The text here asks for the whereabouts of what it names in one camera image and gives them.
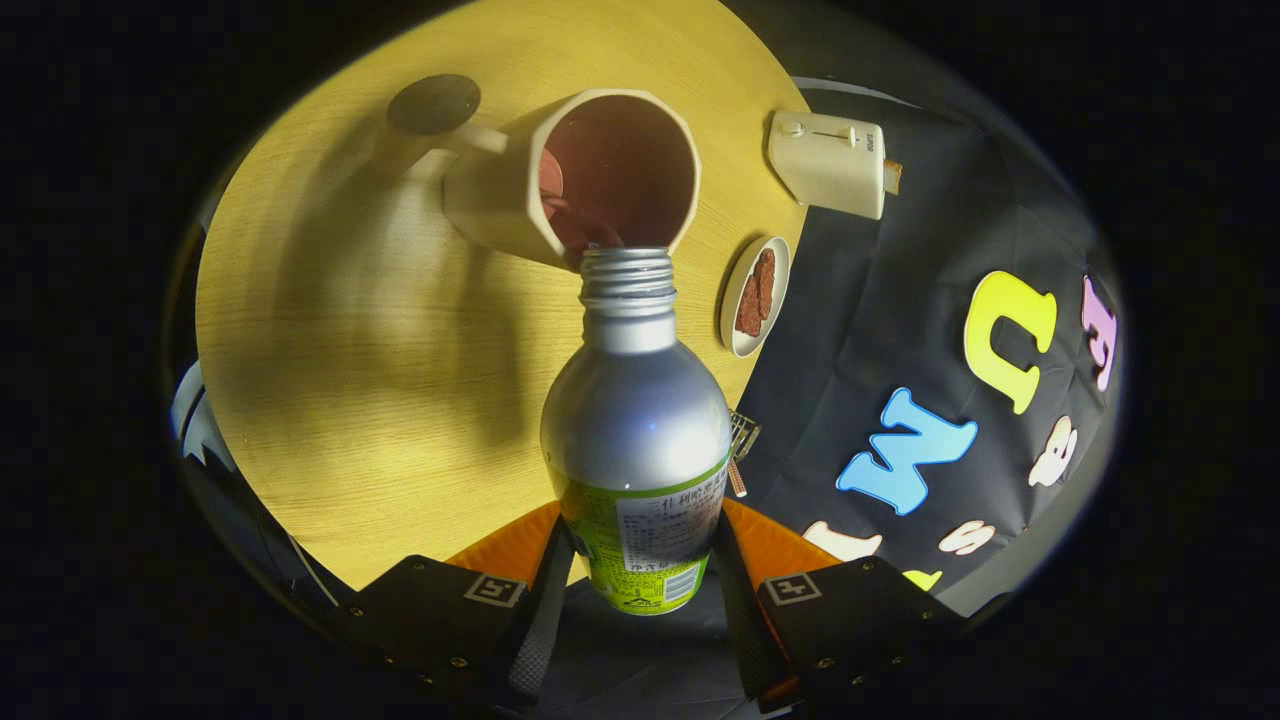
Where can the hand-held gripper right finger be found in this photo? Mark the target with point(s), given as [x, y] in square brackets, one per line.
[740, 620]

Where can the black backdrop cloth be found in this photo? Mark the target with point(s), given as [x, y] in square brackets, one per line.
[880, 300]

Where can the wooden table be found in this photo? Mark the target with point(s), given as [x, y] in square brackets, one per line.
[350, 350]

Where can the brown stick with white tip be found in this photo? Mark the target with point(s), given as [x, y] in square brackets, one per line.
[738, 480]

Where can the cream toaster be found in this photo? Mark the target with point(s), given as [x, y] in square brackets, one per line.
[825, 165]

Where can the white oval plate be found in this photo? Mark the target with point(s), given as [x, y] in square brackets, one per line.
[733, 310]

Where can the pale crumpled plastic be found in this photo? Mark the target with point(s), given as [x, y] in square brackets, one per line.
[195, 415]

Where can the silver bottle with green label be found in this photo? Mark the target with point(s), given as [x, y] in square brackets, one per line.
[640, 420]

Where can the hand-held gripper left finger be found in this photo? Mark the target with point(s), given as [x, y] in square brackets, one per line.
[545, 625]

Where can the red-brown meat slices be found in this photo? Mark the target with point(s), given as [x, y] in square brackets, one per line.
[757, 295]

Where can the toast slice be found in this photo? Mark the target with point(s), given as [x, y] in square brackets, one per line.
[893, 177]

